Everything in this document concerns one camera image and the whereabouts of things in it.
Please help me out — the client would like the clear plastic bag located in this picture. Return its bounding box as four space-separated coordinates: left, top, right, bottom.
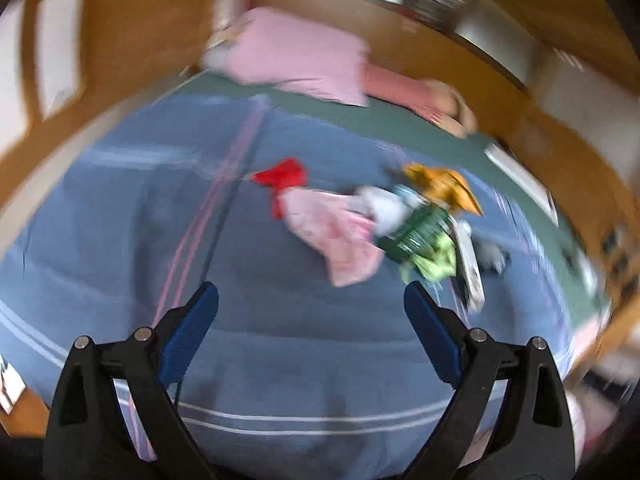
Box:
355 185 426 236

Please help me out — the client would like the red crumpled wrapper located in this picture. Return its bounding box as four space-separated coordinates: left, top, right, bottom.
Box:
250 157 308 221

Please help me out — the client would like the wooden bunk bed frame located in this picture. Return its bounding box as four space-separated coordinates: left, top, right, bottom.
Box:
0 0 640 391

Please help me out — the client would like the yellow snack bag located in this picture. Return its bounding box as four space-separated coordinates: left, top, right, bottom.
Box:
402 162 486 218

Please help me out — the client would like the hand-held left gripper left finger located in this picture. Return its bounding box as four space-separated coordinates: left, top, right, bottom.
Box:
42 281 221 480

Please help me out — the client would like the dark teal crumpled wrapper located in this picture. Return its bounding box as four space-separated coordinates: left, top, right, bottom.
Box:
475 240 511 276

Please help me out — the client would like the pink pillow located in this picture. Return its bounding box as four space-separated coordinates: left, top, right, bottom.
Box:
200 7 371 108

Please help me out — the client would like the white flat board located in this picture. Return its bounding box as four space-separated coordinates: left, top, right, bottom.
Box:
484 142 560 228

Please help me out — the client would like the blue striped bedsheet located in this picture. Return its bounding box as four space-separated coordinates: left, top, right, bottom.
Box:
0 92 608 466

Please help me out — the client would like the light green wrapper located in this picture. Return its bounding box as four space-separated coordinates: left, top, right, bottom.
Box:
400 232 458 283

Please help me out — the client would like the green bed mat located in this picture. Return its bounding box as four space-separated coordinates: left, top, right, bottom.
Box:
175 70 613 321

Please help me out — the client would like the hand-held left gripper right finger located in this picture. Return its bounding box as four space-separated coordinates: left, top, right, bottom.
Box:
402 281 578 480

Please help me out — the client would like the printed paper package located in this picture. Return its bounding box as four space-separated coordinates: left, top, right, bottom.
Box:
0 355 28 416

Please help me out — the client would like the green wet wipe packet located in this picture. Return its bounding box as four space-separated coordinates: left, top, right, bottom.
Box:
375 205 453 266

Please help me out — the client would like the long white carton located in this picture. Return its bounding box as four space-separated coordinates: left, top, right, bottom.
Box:
450 220 486 311

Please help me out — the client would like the pink tissue packet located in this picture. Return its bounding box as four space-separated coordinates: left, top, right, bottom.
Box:
277 190 383 288

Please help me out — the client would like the striped plush doll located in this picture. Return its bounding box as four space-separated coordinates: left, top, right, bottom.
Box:
360 62 478 138

